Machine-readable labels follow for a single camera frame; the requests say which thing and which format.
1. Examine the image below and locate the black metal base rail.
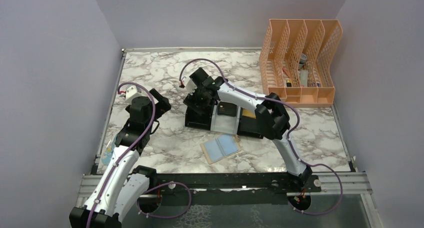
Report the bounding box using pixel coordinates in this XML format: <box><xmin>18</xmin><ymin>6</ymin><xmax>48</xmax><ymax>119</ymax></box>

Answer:
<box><xmin>79</xmin><ymin>172</ymin><xmax>372</xmax><ymax>208</ymax></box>

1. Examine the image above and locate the black white card tray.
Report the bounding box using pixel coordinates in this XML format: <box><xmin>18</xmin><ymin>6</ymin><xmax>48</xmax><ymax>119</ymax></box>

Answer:
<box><xmin>184</xmin><ymin>103</ymin><xmax>263</xmax><ymax>139</ymax></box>

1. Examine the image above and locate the grey tape roll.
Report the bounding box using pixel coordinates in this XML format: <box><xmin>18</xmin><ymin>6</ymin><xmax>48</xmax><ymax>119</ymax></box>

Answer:
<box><xmin>298</xmin><ymin>53</ymin><xmax>308</xmax><ymax>70</ymax></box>

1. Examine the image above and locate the orange plastic desk organizer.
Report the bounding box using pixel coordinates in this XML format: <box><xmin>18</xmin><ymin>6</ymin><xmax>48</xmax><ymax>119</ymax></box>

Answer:
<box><xmin>259</xmin><ymin>19</ymin><xmax>343</xmax><ymax>108</ymax></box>

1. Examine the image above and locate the purple cable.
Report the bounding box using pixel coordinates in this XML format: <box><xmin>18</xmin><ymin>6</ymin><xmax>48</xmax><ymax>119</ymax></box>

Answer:
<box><xmin>178</xmin><ymin>58</ymin><xmax>345</xmax><ymax>217</ymax></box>
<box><xmin>85</xmin><ymin>82</ymin><xmax>157</xmax><ymax>228</ymax></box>

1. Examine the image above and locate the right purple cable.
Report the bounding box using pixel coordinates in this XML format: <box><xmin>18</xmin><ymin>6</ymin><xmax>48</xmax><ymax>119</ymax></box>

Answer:
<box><xmin>178</xmin><ymin>58</ymin><xmax>345</xmax><ymax>217</ymax></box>

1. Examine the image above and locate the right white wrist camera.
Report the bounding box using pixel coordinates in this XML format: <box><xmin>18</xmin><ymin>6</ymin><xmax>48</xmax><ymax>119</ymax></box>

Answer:
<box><xmin>179</xmin><ymin>76</ymin><xmax>198</xmax><ymax>95</ymax></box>

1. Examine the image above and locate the blue patterned sticker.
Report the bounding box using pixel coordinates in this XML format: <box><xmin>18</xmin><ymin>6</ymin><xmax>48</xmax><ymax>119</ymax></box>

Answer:
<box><xmin>100</xmin><ymin>138</ymin><xmax>116</xmax><ymax>166</ymax></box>

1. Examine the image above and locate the gold card in tray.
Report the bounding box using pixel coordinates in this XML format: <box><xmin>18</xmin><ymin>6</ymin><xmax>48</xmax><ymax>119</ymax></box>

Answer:
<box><xmin>241</xmin><ymin>108</ymin><xmax>256</xmax><ymax>119</ymax></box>

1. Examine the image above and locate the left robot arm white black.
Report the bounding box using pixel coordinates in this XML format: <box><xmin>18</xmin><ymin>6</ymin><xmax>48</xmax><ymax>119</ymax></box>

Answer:
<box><xmin>69</xmin><ymin>84</ymin><xmax>171</xmax><ymax>228</ymax></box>

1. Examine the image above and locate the black card in tray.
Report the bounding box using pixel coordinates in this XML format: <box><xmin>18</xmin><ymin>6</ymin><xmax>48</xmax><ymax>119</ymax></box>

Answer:
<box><xmin>217</xmin><ymin>101</ymin><xmax>238</xmax><ymax>117</ymax></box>

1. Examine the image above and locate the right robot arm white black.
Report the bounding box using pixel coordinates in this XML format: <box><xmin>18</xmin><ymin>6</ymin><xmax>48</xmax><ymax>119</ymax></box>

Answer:
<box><xmin>179</xmin><ymin>68</ymin><xmax>312</xmax><ymax>192</ymax></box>

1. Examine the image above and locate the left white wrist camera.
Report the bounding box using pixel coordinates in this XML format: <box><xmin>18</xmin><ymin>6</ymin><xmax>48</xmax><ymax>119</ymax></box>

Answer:
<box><xmin>118</xmin><ymin>86</ymin><xmax>142</xmax><ymax>104</ymax></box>

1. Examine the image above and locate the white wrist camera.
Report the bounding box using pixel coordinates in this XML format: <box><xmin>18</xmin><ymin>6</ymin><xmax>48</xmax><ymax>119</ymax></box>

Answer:
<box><xmin>118</xmin><ymin>86</ymin><xmax>142</xmax><ymax>104</ymax></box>
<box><xmin>179</xmin><ymin>76</ymin><xmax>198</xmax><ymax>95</ymax></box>

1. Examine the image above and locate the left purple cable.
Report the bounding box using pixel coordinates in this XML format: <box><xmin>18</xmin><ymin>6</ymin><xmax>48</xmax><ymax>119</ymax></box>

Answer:
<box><xmin>85</xmin><ymin>82</ymin><xmax>157</xmax><ymax>228</ymax></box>

